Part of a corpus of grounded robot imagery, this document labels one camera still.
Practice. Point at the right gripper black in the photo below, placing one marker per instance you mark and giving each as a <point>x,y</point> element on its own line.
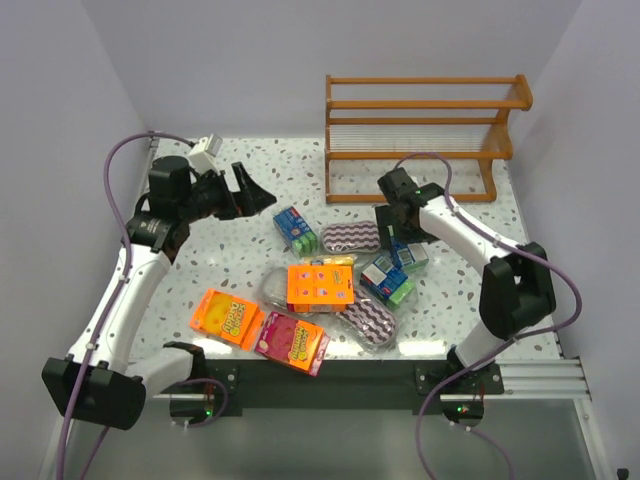
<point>395,230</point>

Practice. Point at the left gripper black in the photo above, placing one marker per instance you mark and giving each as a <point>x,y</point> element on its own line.
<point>228,195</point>

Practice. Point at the blue green sponge pack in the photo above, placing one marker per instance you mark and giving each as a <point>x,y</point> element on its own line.
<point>296,232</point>
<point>408,257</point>
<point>387,282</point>

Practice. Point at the pink grey zigzag sponge pack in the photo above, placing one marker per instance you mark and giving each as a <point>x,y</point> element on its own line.
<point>354,237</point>

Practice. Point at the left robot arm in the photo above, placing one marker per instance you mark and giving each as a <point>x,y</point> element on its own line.
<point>95,382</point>

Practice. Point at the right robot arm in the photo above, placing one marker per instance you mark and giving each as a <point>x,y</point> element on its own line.
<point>516,287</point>

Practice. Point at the orange wooden shelf rack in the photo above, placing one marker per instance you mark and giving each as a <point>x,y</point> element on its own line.
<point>383,119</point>

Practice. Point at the yellow sponge pack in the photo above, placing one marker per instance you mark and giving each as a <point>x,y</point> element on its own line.
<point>348,260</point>

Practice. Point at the silver scourer pack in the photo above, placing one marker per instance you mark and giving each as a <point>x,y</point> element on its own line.
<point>273,288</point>

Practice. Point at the pink grey zigzag pack lower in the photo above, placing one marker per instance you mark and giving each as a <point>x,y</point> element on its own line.
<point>373,325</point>

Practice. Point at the orange Scrub Mommy box back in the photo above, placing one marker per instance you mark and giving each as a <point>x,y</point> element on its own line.
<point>319,288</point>

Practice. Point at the orange Scrub Daddy box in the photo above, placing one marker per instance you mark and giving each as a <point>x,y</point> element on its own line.
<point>229,318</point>

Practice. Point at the pink Scrub Mommy box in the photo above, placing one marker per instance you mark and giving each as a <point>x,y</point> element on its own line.
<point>295,343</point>

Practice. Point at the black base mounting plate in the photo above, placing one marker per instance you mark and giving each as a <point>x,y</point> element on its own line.
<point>339,385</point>

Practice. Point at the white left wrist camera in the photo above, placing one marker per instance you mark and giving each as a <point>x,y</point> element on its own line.
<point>202,155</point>

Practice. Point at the aluminium rail frame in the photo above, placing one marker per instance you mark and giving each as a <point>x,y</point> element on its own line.
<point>561,379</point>

